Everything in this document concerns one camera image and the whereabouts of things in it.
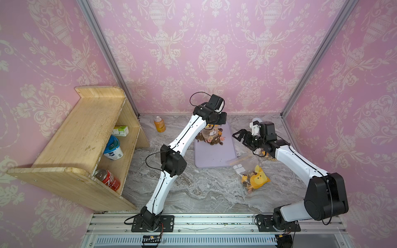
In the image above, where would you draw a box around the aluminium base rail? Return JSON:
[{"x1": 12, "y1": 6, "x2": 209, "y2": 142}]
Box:
[{"x1": 81, "y1": 213, "x2": 354, "y2": 248}]

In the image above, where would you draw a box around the ziploc bag with yellow chick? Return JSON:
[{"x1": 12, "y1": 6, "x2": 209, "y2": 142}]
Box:
[{"x1": 228, "y1": 153, "x2": 271, "y2": 194}]

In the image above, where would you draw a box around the aluminium frame post left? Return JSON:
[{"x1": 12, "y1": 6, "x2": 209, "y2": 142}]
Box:
[{"x1": 77, "y1": 0, "x2": 140, "y2": 118}]

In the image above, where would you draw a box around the blue lid white tub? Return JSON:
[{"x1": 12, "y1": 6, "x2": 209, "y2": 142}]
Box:
[{"x1": 103, "y1": 135, "x2": 124, "y2": 161}]

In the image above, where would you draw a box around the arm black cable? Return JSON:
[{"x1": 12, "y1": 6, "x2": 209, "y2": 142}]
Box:
[
  {"x1": 260, "y1": 134, "x2": 334, "y2": 226},
  {"x1": 145, "y1": 91, "x2": 215, "y2": 215}
]

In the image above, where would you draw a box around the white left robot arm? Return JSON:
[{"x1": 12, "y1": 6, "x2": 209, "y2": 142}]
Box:
[{"x1": 138, "y1": 94, "x2": 227, "y2": 231}]

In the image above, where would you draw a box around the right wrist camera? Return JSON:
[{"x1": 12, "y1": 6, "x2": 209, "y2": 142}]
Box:
[{"x1": 250, "y1": 120, "x2": 260, "y2": 136}]

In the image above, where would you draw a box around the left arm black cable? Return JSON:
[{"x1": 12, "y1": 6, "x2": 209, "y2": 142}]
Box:
[{"x1": 145, "y1": 91, "x2": 215, "y2": 215}]

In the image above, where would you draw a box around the red soda can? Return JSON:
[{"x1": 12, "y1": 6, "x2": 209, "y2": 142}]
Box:
[{"x1": 94, "y1": 169, "x2": 121, "y2": 191}]

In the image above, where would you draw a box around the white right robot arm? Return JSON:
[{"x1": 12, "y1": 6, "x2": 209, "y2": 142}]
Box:
[{"x1": 232, "y1": 120, "x2": 349, "y2": 230}]

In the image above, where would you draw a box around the pile of assorted cookies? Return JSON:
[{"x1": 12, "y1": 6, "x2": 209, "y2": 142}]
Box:
[{"x1": 195, "y1": 126, "x2": 225, "y2": 145}]

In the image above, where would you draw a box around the aluminium frame post right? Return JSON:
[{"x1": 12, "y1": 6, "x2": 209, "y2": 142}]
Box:
[{"x1": 280, "y1": 0, "x2": 359, "y2": 118}]

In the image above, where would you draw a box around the green white carton box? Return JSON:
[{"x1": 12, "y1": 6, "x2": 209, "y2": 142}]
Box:
[{"x1": 112, "y1": 126, "x2": 129, "y2": 137}]

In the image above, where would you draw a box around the lilac plastic tray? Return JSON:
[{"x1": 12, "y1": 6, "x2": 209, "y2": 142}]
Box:
[{"x1": 194, "y1": 122, "x2": 237, "y2": 168}]

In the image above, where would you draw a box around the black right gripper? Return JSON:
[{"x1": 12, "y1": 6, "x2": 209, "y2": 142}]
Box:
[{"x1": 233, "y1": 129, "x2": 267, "y2": 150}]

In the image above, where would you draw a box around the orange Schweppes soda can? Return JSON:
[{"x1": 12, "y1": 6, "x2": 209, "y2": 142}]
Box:
[{"x1": 154, "y1": 116, "x2": 166, "y2": 133}]

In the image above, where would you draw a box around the aluminium frame post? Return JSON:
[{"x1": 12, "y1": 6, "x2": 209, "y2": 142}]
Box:
[
  {"x1": 77, "y1": 0, "x2": 140, "y2": 118},
  {"x1": 280, "y1": 0, "x2": 359, "y2": 118}
]

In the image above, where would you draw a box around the wooden shelf unit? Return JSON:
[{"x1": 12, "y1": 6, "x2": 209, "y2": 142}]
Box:
[{"x1": 8, "y1": 86, "x2": 149, "y2": 212}]

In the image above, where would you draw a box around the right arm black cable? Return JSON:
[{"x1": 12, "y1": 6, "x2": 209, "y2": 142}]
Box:
[{"x1": 260, "y1": 134, "x2": 334, "y2": 226}]

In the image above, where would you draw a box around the yellow tin can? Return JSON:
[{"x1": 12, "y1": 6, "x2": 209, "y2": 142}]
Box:
[{"x1": 252, "y1": 117, "x2": 262, "y2": 123}]

